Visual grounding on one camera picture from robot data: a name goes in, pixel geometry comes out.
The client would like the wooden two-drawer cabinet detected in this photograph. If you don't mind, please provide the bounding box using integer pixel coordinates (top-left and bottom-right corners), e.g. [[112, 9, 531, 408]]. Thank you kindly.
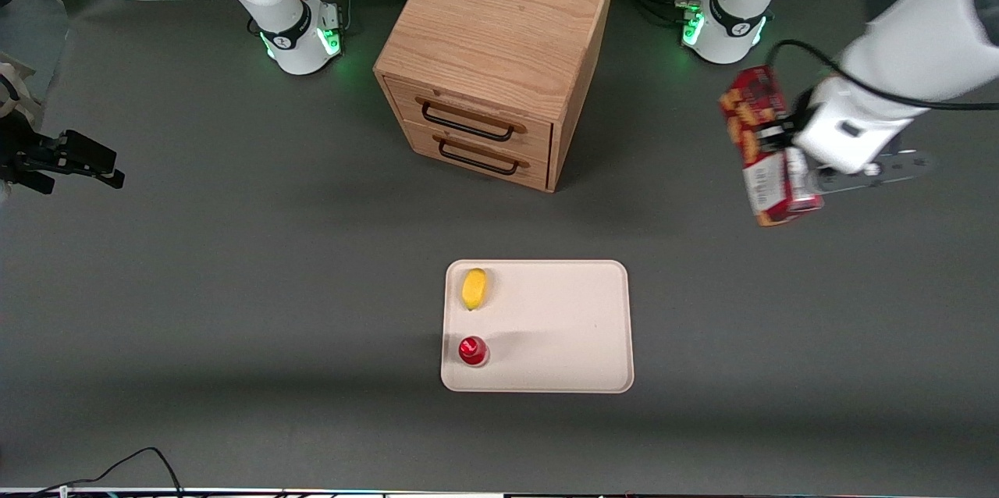
[[373, 0, 618, 194]]

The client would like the black table edge cable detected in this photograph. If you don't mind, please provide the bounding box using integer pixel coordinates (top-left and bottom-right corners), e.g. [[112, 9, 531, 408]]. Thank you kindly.
[[31, 447, 185, 497]]

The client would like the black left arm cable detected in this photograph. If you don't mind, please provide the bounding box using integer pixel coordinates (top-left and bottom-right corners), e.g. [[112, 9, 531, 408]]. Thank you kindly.
[[765, 39, 999, 112]]

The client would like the red cookie box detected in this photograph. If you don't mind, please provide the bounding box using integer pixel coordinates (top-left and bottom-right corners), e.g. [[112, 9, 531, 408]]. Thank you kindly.
[[718, 65, 826, 228]]

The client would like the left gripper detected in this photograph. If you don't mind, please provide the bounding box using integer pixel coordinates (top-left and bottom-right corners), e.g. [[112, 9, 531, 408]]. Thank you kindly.
[[754, 76, 931, 176]]

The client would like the yellow lemon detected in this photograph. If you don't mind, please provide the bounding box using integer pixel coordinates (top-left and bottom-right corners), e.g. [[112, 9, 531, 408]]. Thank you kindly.
[[461, 268, 489, 311]]

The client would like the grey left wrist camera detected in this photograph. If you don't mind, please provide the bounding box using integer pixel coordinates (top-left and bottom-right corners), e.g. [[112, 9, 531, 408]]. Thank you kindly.
[[812, 149, 935, 196]]

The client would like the beige plastic tray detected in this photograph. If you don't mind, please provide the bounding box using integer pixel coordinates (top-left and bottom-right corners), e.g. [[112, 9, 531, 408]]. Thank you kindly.
[[440, 259, 635, 394]]

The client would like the black drawer handle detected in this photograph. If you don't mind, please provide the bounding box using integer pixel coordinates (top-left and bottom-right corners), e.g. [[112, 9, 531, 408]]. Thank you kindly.
[[439, 137, 521, 176], [421, 101, 516, 144]]

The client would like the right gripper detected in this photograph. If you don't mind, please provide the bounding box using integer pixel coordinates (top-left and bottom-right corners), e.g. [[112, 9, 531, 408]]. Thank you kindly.
[[0, 53, 126, 196]]

